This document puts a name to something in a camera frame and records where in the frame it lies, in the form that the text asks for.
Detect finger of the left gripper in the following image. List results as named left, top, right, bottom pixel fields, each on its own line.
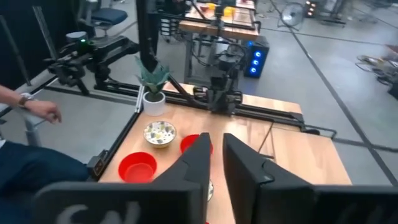
left=222, top=92, right=236, bottom=114
left=208, top=92, right=223, bottom=114

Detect tangled floor cables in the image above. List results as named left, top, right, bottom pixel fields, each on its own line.
left=354, top=45, right=398, bottom=86

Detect round floor fan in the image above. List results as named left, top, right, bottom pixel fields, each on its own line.
left=280, top=2, right=305, bottom=31

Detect green plant in white pot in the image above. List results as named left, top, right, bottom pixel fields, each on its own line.
left=134, top=55, right=172, bottom=117

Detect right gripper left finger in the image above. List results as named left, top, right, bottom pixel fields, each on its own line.
left=149, top=133, right=214, bottom=224

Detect grey metal post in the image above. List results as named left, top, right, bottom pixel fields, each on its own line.
left=15, top=108, right=43, bottom=147

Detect silver aluminium bracket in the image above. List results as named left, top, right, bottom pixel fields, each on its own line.
left=134, top=83, right=145, bottom=113

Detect black box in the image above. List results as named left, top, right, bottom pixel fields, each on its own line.
left=387, top=81, right=398, bottom=100

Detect person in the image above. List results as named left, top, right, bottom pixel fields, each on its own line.
left=0, top=84, right=90, bottom=224

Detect black computer with blue lights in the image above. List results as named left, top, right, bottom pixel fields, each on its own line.
left=243, top=35, right=271, bottom=79

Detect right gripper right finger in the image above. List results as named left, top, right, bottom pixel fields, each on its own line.
left=223, top=133, right=317, bottom=224

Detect person's wristwatch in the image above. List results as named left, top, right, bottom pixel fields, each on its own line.
left=17, top=92, right=35, bottom=110

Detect black metal rig frame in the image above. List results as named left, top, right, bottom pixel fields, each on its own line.
left=43, top=0, right=338, bottom=182

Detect drawer cart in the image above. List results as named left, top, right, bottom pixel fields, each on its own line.
left=159, top=17, right=175, bottom=40

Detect wooden workstation table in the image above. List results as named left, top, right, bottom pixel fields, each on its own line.
left=178, top=0, right=262, bottom=85

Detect yellow bowl with speckled inside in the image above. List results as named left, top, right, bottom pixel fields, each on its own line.
left=207, top=179, right=215, bottom=202
left=142, top=120, right=177, bottom=149

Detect person's hand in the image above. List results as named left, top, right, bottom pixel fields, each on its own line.
left=24, top=99, right=62, bottom=124

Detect blue office chair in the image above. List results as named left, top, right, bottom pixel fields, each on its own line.
left=77, top=0, right=129, bottom=38

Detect black device with orange lights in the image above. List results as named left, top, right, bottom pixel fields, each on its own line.
left=303, top=0, right=320, bottom=19

